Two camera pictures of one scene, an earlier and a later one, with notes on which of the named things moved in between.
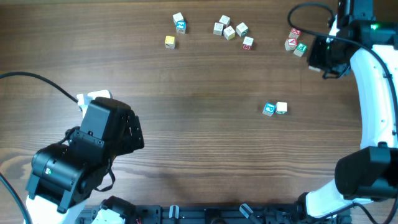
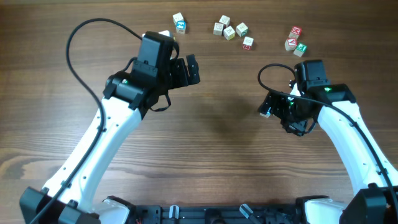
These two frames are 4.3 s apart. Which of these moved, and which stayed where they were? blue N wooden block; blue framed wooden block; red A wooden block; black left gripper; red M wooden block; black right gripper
Moved: black right gripper; black left gripper
Stayed: blue framed wooden block; red M wooden block; blue N wooden block; red A wooden block
